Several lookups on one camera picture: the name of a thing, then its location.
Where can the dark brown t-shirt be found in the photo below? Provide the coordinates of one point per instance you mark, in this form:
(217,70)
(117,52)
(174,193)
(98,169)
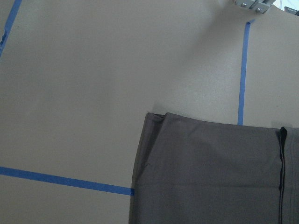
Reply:
(189,171)

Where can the aluminium frame post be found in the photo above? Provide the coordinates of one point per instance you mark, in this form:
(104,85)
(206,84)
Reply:
(259,6)

